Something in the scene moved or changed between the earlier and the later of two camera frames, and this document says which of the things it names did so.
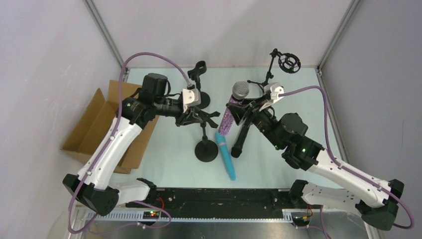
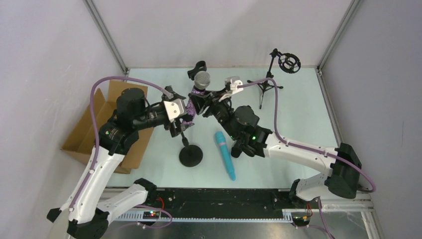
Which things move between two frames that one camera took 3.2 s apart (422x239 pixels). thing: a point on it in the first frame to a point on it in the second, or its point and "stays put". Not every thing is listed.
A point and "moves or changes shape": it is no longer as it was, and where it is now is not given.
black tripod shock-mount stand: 287,62 stays put
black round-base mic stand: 206,150 to 190,155
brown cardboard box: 96,123 stays put
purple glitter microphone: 240,90 moves or changes shape
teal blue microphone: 221,141 stays put
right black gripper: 247,110 to 200,105
